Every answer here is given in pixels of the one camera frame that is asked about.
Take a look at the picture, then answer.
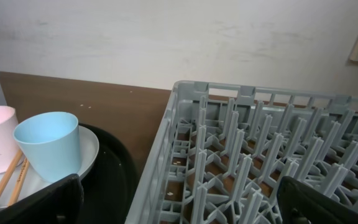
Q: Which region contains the round black serving tray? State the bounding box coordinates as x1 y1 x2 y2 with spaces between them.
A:
76 123 139 224

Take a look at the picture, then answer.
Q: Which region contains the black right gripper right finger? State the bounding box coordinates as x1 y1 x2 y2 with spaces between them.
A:
277 176 358 224

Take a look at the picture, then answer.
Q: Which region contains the blue cup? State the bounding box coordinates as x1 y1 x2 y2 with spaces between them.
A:
13 111 82 183

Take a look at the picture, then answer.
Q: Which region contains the wooden chopstick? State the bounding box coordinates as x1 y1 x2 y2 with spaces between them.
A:
0 150 22 197
7 158 29 207

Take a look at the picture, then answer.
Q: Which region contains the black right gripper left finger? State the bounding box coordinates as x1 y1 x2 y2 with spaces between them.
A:
0 174 84 224

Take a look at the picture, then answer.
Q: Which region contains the grey round plate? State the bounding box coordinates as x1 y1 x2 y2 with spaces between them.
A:
0 126 99 210

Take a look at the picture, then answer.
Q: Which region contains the grey dishwasher rack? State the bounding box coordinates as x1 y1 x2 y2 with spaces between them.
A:
126 81 358 223

